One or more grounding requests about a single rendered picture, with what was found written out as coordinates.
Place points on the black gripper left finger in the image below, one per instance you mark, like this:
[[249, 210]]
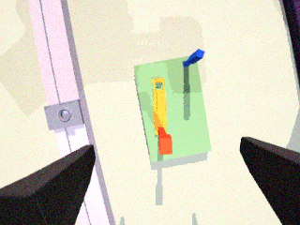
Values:
[[52, 195]]

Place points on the light green tray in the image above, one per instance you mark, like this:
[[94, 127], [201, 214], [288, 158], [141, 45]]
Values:
[[185, 113]]

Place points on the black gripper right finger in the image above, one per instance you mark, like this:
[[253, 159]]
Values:
[[276, 170]]

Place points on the aluminum slotted rail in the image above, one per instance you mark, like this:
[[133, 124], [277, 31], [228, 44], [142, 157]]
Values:
[[67, 112]]

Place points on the blue long bar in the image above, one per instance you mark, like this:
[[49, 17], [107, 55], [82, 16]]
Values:
[[195, 57]]

